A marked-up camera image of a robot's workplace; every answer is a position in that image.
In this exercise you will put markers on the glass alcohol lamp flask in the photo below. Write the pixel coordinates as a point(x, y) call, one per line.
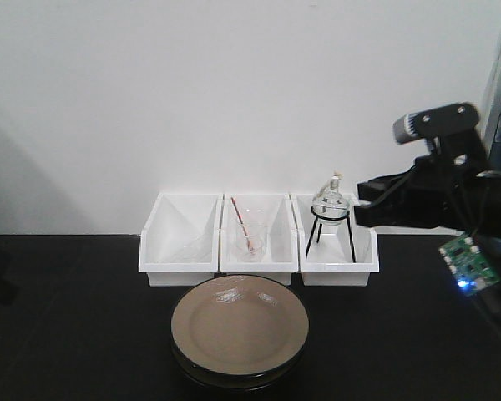
point(329, 206)

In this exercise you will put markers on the glass beaker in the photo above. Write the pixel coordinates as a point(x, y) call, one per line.
point(258, 234)

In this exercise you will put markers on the black wire tripod stand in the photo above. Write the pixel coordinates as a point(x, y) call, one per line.
point(349, 234)

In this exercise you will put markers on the left white storage bin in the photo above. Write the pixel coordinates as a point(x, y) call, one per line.
point(180, 242)

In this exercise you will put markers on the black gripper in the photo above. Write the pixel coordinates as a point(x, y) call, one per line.
point(451, 132)

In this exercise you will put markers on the middle white storage bin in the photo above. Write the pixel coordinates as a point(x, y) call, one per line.
point(273, 211)

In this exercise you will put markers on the right white storage bin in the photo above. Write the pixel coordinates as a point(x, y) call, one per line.
point(329, 262)

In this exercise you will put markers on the right green circuit board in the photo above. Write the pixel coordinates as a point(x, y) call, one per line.
point(470, 269)

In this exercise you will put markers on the white storage bin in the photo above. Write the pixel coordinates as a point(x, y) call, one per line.
point(180, 242)
point(273, 211)
point(329, 262)

